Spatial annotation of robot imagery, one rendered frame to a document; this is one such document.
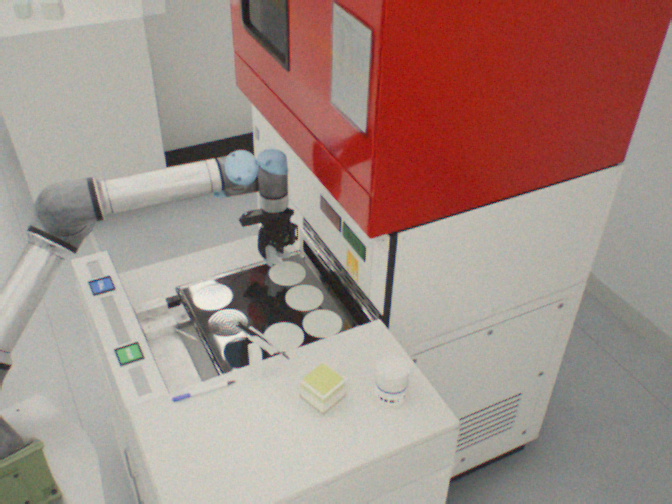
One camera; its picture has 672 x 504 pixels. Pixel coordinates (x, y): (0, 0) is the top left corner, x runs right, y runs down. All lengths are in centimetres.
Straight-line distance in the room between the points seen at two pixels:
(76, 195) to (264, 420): 62
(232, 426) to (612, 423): 178
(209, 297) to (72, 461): 52
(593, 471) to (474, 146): 154
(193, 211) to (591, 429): 212
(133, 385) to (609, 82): 126
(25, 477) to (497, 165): 119
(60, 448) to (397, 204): 93
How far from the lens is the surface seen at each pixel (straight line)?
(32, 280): 178
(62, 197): 167
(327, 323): 189
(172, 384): 181
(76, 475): 178
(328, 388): 157
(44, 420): 190
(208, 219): 376
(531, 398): 255
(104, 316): 189
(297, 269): 204
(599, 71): 180
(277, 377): 168
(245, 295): 197
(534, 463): 283
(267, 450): 156
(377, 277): 176
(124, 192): 166
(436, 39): 146
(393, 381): 156
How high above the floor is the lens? 223
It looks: 39 degrees down
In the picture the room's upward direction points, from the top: 2 degrees clockwise
